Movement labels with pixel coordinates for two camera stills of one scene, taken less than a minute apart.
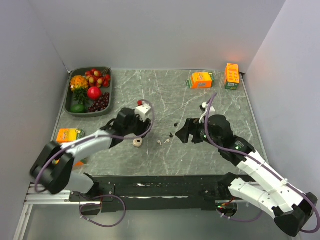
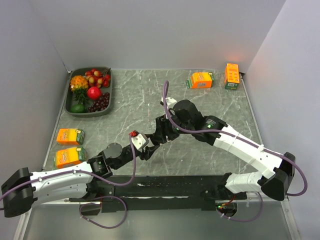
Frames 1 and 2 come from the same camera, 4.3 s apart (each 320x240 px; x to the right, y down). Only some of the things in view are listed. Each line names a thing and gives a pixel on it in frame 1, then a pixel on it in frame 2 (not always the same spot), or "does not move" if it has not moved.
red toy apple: [94, 93] does not move
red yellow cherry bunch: [98, 79] does not move
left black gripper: [144, 126] → [148, 152]
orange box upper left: [67, 135] does not move
